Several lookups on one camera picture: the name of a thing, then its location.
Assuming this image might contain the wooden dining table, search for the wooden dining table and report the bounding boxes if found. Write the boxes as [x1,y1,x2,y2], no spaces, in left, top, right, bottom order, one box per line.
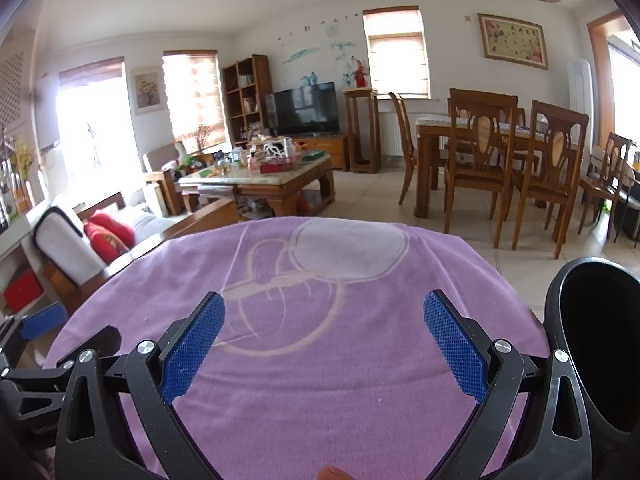
[415,115,586,220]

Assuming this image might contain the small framed flower painting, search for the small framed flower painting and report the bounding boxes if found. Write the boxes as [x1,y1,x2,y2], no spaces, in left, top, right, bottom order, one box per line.
[131,67,166,116]

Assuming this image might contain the red cushion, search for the red cushion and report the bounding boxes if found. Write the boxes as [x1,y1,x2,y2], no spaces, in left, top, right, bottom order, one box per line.
[82,211,136,264]

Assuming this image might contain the window with blind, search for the window with blind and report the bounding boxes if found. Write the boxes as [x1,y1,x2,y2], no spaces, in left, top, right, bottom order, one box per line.
[55,57,126,196]
[161,50,226,153]
[362,6,431,101]

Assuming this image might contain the white standing air conditioner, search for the white standing air conditioner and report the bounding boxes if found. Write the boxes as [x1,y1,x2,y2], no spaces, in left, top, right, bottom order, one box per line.
[568,57,593,126]

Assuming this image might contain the wooden dining chair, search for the wooden dining chair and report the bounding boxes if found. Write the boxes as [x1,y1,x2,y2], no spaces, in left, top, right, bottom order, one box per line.
[389,92,418,206]
[444,88,519,250]
[511,100,590,261]
[577,132,633,236]

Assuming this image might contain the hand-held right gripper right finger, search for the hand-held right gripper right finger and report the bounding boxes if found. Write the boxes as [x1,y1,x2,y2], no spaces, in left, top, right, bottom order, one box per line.
[423,289,593,480]

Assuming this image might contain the white sofa cushion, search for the white sofa cushion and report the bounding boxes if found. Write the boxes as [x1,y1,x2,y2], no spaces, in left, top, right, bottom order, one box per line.
[32,205,108,286]

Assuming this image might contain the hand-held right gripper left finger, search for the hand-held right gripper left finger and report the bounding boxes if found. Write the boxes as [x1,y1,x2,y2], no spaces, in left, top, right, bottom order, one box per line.
[52,290,227,480]

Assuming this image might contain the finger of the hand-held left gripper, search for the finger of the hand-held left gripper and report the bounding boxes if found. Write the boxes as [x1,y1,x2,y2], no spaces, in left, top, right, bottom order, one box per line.
[0,304,68,361]
[0,325,122,382]

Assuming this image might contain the tall wooden plant stand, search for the tall wooden plant stand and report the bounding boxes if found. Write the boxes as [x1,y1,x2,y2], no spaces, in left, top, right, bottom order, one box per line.
[343,87,382,175]

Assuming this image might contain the flat screen television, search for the flat screen television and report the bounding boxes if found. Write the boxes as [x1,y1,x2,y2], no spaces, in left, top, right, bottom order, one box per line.
[264,81,340,137]

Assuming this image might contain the wooden armchair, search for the wooden armchair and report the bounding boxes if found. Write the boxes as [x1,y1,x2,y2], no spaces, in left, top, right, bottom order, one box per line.
[141,142,188,217]

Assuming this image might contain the white wall radiator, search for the white wall radiator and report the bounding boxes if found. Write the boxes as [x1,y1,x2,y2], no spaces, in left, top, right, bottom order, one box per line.
[378,111,418,157]

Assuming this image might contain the framed floral picture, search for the framed floral picture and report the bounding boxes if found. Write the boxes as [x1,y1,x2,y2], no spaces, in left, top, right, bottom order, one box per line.
[476,12,549,71]

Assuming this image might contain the wooden door frame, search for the wooden door frame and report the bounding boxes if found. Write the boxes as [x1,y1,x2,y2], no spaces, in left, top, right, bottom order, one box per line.
[586,10,640,136]

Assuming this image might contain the wooden television cabinet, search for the wooden television cabinet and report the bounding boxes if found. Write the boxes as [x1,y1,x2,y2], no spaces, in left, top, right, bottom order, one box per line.
[295,134,350,172]

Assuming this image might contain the black low cabinet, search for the black low cabinet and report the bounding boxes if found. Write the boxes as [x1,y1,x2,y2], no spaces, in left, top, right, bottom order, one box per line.
[612,195,640,246]

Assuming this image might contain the wooden sofa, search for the wooden sofa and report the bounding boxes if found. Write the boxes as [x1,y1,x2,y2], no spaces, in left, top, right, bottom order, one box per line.
[30,192,240,311]

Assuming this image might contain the purple cloth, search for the purple cloth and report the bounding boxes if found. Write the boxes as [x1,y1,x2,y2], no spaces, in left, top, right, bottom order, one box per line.
[44,216,548,480]

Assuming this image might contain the yellow flowers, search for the yellow flowers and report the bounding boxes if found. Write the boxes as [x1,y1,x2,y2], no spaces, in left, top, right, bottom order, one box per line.
[12,135,36,176]

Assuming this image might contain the red box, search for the red box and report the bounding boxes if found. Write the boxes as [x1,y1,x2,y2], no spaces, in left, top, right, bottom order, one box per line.
[2,268,45,313]

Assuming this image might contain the black trash bin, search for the black trash bin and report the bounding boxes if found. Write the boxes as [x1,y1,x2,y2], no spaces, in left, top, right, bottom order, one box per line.
[542,257,640,480]

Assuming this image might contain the wooden coffee table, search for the wooden coffee table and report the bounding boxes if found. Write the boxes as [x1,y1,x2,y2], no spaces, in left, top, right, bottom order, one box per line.
[178,154,336,221]

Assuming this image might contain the wooden bookshelf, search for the wooden bookshelf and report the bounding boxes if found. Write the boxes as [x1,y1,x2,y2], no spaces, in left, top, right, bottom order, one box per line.
[221,55,273,146]

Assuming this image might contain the white lattice panel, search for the white lattice panel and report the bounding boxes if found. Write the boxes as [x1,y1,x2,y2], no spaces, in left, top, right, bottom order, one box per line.
[0,50,26,126]

